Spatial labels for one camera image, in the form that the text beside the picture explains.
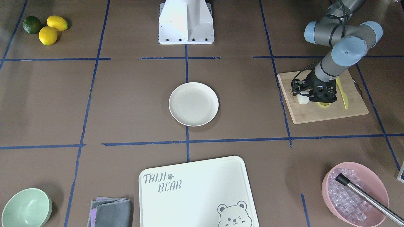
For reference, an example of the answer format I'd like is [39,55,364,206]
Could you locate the white object at edge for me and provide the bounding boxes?
[396,162,404,183]

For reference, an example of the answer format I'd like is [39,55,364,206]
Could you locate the bamboo cutting board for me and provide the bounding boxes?
[277,71,369,125]

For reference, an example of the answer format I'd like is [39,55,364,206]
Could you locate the pink bowl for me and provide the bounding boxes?
[322,162,389,227]

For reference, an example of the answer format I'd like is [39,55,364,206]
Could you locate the steel rod black tip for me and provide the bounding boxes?
[335,173,404,227]

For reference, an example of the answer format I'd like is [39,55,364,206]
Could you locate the cream round plate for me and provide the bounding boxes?
[168,82,219,127]

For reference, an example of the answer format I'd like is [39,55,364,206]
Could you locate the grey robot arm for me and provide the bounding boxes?
[291,0,383,103]

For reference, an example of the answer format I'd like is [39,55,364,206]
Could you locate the white bear cutting board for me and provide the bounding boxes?
[139,156,259,227]

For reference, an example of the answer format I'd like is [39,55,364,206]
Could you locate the yellow lemon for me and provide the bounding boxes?
[39,26,58,46]
[47,15,69,31]

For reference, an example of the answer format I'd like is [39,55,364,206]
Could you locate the lemon slice bottom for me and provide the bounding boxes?
[317,102,330,108]

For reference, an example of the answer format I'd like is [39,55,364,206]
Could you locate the grey folded cloth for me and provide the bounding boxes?
[94,200,132,227]

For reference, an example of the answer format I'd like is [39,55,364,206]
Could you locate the yellow lemon upper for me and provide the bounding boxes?
[47,15,69,31]

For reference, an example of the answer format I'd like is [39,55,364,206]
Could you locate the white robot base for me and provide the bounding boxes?
[158,0,215,45]

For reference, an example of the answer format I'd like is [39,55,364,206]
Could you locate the clear ice cubes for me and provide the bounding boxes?
[327,168,372,224]

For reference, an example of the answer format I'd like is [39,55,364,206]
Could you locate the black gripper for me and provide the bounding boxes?
[292,70,337,103]

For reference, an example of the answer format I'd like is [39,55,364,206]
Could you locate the green lime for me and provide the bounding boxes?
[23,16,43,34]

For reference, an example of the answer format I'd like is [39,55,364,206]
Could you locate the yellow plastic knife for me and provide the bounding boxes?
[335,77,349,110]

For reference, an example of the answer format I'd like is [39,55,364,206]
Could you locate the purple cloth underneath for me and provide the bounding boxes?
[87,197,130,227]

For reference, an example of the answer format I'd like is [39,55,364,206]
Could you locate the green bowl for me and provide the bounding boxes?
[1,188,52,227]

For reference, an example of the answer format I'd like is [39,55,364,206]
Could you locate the yellow lemon lower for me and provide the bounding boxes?
[39,26,58,46]

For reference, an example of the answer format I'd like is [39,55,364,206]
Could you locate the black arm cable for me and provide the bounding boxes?
[291,0,352,92]

